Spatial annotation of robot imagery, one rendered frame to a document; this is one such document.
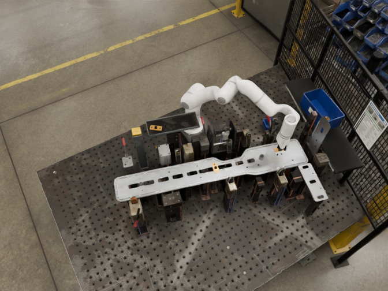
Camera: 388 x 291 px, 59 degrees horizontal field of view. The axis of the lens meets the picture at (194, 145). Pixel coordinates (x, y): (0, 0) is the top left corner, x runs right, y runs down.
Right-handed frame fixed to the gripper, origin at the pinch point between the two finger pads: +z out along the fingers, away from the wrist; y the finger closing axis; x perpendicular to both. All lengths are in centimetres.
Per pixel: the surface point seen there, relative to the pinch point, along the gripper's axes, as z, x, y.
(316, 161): 6.9, 23.5, 13.7
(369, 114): -26, 54, 5
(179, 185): 10, -74, 7
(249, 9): 87, 89, -277
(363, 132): -12, 54, 9
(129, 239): 40, -115, 25
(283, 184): 6.7, -6.6, 24.8
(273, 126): -5.2, -0.2, -15.3
